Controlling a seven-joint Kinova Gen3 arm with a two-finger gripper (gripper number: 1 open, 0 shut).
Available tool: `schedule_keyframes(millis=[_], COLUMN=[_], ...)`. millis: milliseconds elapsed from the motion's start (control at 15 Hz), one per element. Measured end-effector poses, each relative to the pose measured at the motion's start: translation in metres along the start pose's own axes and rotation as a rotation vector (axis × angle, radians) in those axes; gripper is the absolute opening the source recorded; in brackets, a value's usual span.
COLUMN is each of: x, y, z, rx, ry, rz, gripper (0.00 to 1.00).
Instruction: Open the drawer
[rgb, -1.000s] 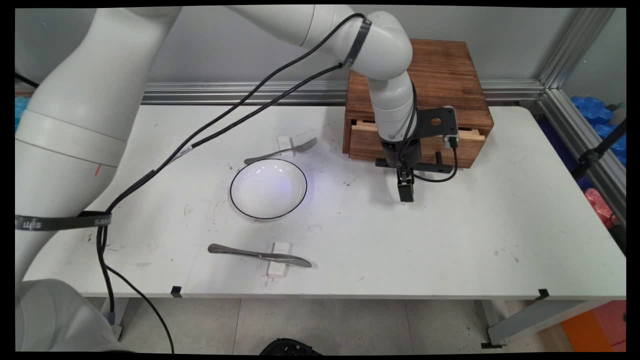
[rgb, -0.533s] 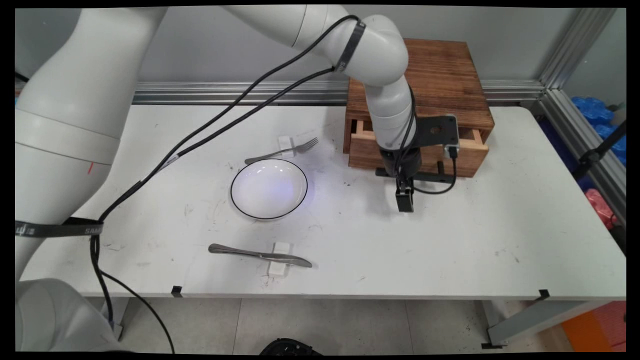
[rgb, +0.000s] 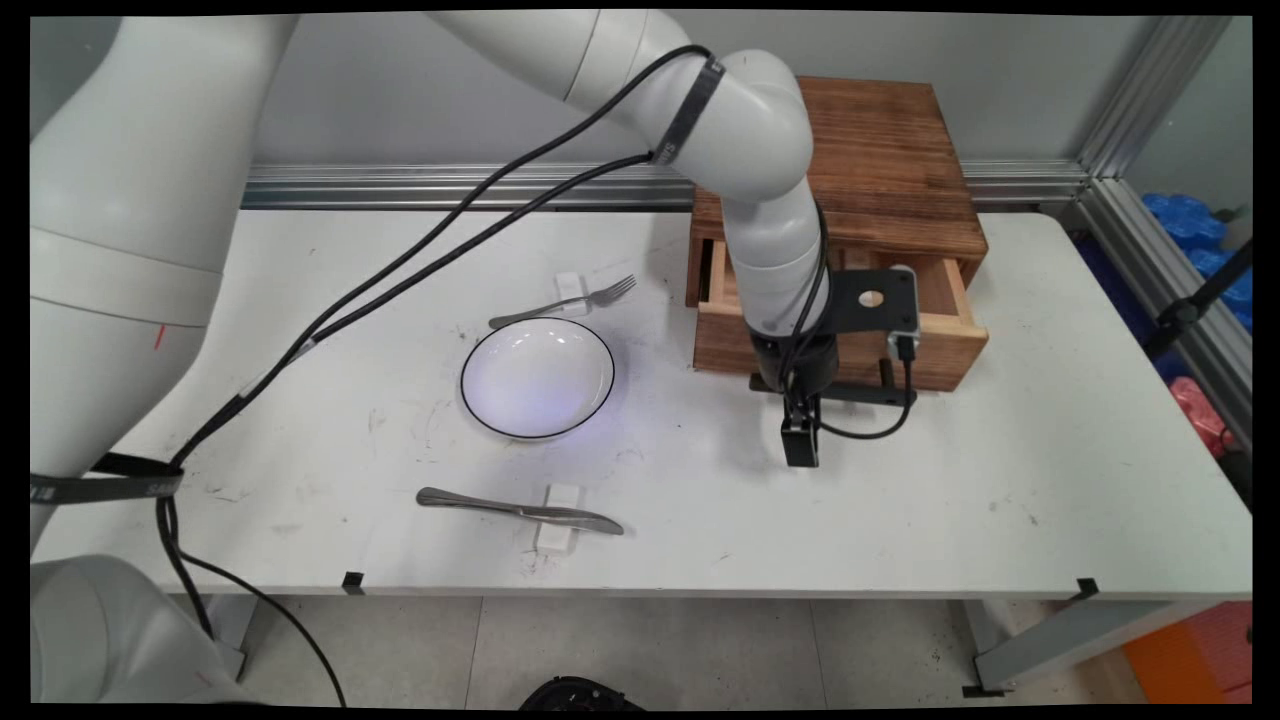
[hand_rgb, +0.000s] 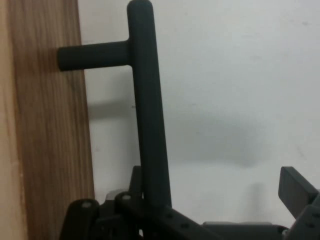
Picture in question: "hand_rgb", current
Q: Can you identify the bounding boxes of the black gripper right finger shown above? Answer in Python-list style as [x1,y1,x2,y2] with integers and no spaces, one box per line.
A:
[277,166,320,240]

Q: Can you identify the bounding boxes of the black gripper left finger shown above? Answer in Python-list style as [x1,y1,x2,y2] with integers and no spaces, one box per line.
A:
[59,164,209,240]

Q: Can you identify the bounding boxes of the wooden cabinet front panel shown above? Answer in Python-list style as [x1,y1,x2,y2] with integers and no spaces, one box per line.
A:
[0,0,96,240]

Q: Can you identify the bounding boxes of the black T-bar handle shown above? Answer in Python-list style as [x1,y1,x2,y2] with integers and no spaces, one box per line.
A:
[57,0,173,209]

